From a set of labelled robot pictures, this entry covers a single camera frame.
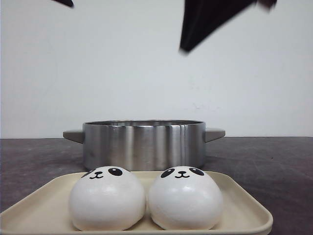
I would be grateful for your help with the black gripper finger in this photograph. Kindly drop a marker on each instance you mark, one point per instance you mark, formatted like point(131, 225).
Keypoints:
point(68, 3)
point(202, 17)

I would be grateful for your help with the panda bun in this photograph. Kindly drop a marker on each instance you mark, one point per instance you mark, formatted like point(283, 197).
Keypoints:
point(107, 198)
point(185, 198)

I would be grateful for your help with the stainless steel steamer pot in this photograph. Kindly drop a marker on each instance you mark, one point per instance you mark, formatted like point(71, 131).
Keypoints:
point(144, 145)

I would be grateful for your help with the beige plastic tray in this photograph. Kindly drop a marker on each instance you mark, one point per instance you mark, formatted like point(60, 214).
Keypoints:
point(45, 212)

